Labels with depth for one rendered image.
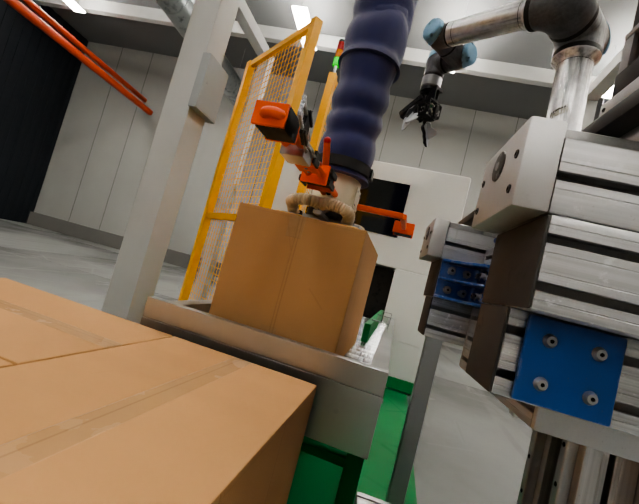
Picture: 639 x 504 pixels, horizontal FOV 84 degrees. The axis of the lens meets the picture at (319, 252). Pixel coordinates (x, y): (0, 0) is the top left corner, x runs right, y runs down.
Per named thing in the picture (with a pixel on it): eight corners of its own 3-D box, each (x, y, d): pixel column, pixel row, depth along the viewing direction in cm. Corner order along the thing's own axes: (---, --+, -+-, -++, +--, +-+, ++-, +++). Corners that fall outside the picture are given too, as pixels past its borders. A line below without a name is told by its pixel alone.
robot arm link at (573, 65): (512, 192, 95) (549, 7, 100) (534, 210, 104) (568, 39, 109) (563, 190, 86) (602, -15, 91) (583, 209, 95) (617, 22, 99)
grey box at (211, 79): (207, 123, 205) (221, 74, 207) (215, 124, 204) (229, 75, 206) (187, 105, 186) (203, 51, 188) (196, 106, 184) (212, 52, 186)
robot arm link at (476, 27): (572, 5, 84) (414, 46, 123) (587, 33, 91) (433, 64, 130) (592, -44, 83) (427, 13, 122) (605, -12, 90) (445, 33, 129)
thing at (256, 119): (265, 140, 80) (271, 119, 80) (295, 145, 78) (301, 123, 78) (249, 122, 72) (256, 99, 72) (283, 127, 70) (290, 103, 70)
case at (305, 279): (271, 317, 165) (294, 234, 167) (355, 343, 155) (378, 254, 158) (203, 329, 107) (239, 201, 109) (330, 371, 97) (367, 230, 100)
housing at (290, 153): (286, 163, 92) (291, 146, 92) (311, 167, 90) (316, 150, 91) (277, 152, 85) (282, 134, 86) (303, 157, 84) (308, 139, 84)
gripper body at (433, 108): (426, 112, 131) (434, 81, 131) (408, 116, 138) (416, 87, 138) (439, 121, 135) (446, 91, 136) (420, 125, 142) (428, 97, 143)
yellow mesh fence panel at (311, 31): (155, 355, 237) (241, 61, 250) (171, 356, 243) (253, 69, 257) (202, 417, 169) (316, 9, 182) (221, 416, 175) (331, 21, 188)
